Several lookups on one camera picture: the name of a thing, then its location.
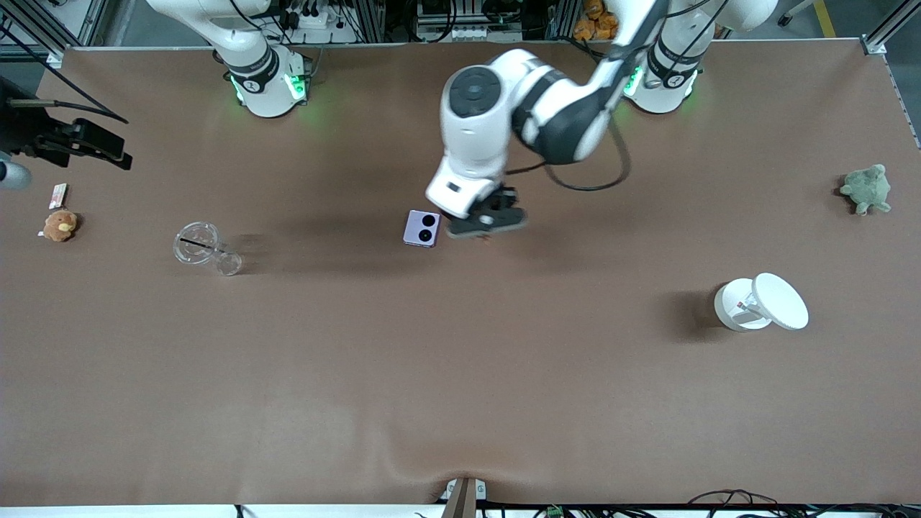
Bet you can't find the black floor cable bundle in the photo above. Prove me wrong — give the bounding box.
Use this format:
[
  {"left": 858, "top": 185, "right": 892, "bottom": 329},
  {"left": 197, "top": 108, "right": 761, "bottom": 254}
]
[{"left": 676, "top": 489, "right": 921, "bottom": 518}]

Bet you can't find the metal table edge bracket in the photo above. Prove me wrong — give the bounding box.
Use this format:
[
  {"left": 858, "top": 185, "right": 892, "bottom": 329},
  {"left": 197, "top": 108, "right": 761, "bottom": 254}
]
[{"left": 440, "top": 477, "right": 487, "bottom": 518}]

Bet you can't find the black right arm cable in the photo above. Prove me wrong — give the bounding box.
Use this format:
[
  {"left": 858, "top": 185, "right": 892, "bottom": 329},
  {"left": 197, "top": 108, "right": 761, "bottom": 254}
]
[{"left": 0, "top": 18, "right": 130, "bottom": 125}]

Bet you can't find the clear plastic cup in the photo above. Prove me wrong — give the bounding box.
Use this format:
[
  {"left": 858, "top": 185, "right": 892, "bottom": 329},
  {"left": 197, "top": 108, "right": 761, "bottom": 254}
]
[{"left": 172, "top": 221, "right": 243, "bottom": 277}]

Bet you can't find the brown plush toy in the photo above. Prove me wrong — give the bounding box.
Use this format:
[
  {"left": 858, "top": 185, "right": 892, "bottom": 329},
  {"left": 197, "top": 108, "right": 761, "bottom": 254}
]
[{"left": 42, "top": 210, "right": 80, "bottom": 243}]

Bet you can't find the aluminium frame post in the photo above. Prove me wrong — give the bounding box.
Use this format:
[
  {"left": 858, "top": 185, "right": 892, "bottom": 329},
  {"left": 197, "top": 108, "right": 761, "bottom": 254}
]
[
  {"left": 0, "top": 0, "right": 109, "bottom": 67},
  {"left": 861, "top": 0, "right": 921, "bottom": 57}
]

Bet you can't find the lilac flip phone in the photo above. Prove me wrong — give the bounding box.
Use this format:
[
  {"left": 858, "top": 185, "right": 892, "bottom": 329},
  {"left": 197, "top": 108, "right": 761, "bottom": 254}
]
[{"left": 402, "top": 209, "right": 442, "bottom": 249}]

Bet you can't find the white power strip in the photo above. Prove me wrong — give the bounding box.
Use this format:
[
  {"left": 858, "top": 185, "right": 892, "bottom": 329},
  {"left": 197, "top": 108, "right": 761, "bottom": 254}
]
[{"left": 284, "top": 4, "right": 360, "bottom": 44}]

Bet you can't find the green plush turtle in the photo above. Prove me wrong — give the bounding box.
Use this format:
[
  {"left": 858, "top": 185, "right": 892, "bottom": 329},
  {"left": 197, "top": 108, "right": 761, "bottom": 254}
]
[{"left": 839, "top": 164, "right": 893, "bottom": 217}]

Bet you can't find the orange plush toy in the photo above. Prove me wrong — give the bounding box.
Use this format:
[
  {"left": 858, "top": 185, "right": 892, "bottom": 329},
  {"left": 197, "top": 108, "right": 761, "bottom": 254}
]
[{"left": 573, "top": 0, "right": 621, "bottom": 42}]

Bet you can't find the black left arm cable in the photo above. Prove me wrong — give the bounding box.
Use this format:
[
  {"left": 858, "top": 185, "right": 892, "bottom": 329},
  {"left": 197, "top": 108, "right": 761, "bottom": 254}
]
[{"left": 504, "top": 115, "right": 632, "bottom": 193}]

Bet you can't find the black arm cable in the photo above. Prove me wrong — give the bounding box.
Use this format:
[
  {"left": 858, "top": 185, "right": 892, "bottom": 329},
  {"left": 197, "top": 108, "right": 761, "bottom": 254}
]
[
  {"left": 0, "top": 18, "right": 130, "bottom": 125},
  {"left": 504, "top": 115, "right": 632, "bottom": 193}
]

